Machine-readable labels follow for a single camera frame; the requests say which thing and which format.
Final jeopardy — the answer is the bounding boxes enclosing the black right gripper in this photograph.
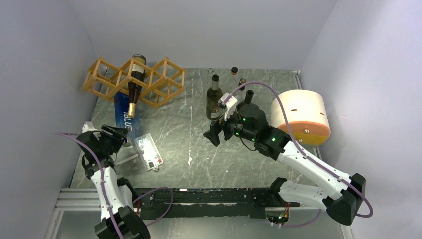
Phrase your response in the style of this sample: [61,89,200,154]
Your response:
[203,105,257,146]

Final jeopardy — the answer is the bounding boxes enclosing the blue labelled clear bottle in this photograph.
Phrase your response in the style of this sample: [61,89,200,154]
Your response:
[114,92,134,147]

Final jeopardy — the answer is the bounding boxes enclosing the dark bottle silver cap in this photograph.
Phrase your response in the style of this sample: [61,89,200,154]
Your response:
[206,74,223,120]

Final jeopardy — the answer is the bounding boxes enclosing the clear round glass bottle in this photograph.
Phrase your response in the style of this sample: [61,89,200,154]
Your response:
[224,66,239,93]

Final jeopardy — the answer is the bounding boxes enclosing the dark green wine bottle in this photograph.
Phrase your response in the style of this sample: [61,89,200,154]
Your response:
[244,90,254,104]

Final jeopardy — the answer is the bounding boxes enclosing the clear whisky bottle black label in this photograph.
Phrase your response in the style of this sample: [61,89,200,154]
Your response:
[238,78,247,91]

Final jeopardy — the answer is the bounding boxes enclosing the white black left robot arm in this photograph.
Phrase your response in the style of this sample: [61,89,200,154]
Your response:
[76,122,151,239]

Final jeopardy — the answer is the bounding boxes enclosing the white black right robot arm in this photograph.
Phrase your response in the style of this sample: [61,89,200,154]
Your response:
[203,104,366,226]

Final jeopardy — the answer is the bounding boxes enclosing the wooden wine rack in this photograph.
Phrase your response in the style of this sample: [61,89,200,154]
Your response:
[81,57,187,108]

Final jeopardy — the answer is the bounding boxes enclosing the red wine bottle gold cap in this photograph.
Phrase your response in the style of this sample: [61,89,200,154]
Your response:
[128,54,146,118]

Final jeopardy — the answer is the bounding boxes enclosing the white pink marker pen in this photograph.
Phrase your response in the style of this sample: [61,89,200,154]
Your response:
[116,154,139,165]

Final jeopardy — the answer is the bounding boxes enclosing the clear plastic blister package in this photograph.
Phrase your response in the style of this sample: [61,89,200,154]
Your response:
[134,133,164,172]

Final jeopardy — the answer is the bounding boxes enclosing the cream orange cylindrical drawer box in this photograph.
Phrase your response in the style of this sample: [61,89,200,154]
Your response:
[279,89,331,146]

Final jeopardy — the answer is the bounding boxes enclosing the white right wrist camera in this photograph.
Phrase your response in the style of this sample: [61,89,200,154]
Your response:
[218,93,238,121]

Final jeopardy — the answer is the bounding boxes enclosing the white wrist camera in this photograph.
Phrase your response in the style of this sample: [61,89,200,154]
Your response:
[82,121,99,133]
[218,93,238,121]

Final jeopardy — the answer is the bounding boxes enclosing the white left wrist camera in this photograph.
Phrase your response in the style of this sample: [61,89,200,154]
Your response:
[82,121,99,133]

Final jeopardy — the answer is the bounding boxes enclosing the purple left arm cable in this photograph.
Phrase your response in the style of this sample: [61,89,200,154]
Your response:
[56,132,124,239]

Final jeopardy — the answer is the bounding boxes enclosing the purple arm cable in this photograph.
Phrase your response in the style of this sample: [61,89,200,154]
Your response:
[222,81,374,219]
[56,132,124,239]

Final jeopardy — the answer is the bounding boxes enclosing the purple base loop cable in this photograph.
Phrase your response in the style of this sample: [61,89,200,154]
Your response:
[131,187,174,228]

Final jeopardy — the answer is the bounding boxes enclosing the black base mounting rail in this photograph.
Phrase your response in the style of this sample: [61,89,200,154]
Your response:
[132,178,300,220]

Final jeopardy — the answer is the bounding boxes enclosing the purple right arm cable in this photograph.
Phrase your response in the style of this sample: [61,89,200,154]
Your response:
[222,81,374,219]

